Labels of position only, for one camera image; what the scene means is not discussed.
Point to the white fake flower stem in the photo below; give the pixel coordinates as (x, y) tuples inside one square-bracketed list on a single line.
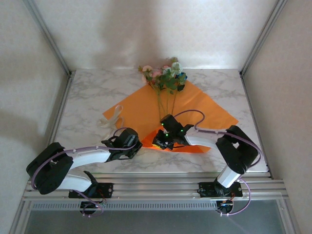
[(176, 68)]

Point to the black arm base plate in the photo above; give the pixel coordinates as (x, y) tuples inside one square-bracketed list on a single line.
[(107, 190), (206, 190)]

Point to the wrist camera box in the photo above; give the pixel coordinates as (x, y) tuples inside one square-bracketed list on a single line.
[(112, 141), (188, 128)]

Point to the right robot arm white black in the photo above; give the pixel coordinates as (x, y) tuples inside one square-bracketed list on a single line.
[(234, 151)]

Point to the aluminium table side rail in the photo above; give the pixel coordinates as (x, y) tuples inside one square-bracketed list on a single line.
[(248, 102), (64, 102)]

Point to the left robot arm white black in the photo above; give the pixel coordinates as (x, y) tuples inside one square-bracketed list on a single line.
[(90, 154)]

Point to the orange wrapping paper sheet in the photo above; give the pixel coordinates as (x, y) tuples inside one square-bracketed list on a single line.
[(136, 109)]

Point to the aluminium frame post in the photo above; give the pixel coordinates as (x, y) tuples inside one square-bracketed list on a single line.
[(263, 36), (48, 39)]

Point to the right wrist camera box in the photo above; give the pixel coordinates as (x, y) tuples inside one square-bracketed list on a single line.
[(188, 128)]

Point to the aluminium mounting rail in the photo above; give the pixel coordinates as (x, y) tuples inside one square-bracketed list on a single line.
[(156, 187)]

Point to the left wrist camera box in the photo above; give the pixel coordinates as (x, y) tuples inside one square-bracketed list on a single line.
[(112, 141)]

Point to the cream ribbon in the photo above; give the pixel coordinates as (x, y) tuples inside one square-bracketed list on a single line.
[(114, 117)]

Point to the peach fake flower stem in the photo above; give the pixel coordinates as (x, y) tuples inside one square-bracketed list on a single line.
[(146, 69)]

